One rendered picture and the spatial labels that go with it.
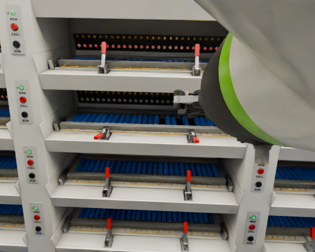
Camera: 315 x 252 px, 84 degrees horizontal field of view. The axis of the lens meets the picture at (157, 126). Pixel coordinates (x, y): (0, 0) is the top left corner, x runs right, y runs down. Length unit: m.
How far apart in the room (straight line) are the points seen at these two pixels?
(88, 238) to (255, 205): 0.58
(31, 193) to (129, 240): 0.37
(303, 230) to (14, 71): 1.09
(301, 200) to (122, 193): 0.58
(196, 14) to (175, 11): 0.06
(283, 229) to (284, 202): 0.17
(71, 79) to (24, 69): 0.13
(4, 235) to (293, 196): 1.02
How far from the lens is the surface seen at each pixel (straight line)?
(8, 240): 0.91
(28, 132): 0.65
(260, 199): 0.67
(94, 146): 0.57
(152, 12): 0.55
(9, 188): 0.80
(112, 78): 0.52
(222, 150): 0.56
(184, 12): 0.55
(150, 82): 0.51
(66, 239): 0.81
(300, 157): 0.69
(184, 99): 0.23
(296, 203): 0.76
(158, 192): 0.63
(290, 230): 0.89
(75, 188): 0.69
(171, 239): 0.75
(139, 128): 0.56
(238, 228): 0.71
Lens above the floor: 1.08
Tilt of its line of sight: 11 degrees down
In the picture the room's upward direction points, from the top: 2 degrees clockwise
